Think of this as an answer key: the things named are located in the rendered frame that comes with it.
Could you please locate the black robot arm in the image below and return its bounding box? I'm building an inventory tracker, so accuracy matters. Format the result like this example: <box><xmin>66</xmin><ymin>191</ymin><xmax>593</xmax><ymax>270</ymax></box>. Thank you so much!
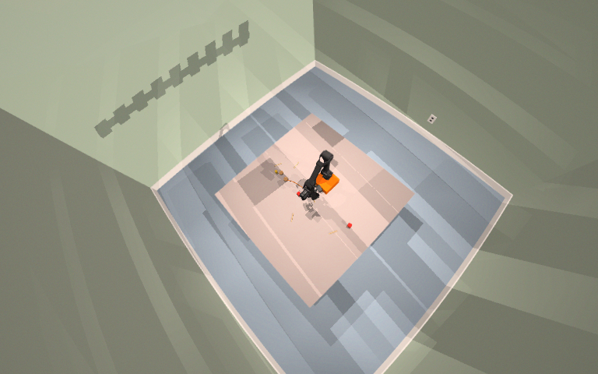
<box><xmin>300</xmin><ymin>150</ymin><xmax>334</xmax><ymax>200</ymax></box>

